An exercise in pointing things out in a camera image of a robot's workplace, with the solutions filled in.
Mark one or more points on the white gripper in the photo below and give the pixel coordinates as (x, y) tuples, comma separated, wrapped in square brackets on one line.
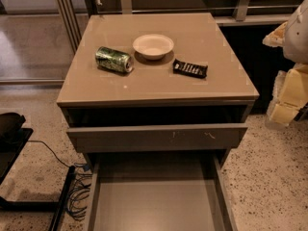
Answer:
[(297, 38)]

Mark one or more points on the black rxbar chocolate wrapper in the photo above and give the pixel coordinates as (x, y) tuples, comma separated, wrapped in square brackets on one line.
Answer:
[(191, 70)]

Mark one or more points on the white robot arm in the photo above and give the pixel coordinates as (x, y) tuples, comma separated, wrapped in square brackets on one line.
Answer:
[(295, 46)]

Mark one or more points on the grey top drawer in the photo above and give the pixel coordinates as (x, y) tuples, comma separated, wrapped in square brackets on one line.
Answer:
[(157, 137)]

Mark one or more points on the grey drawer cabinet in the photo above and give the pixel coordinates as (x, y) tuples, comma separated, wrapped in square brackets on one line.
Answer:
[(152, 94)]

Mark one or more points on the open grey middle drawer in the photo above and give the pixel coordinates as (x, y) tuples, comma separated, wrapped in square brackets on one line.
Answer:
[(158, 192)]

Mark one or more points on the white paper bowl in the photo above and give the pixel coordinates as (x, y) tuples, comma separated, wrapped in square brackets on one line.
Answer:
[(153, 46)]

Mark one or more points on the green soda can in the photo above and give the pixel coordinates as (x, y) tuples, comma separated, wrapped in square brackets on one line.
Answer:
[(114, 60)]

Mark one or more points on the black stand base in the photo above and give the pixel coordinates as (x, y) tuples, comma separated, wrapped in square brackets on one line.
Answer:
[(13, 137)]

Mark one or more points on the metal railing frame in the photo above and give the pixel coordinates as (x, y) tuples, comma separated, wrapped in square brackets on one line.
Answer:
[(227, 12)]

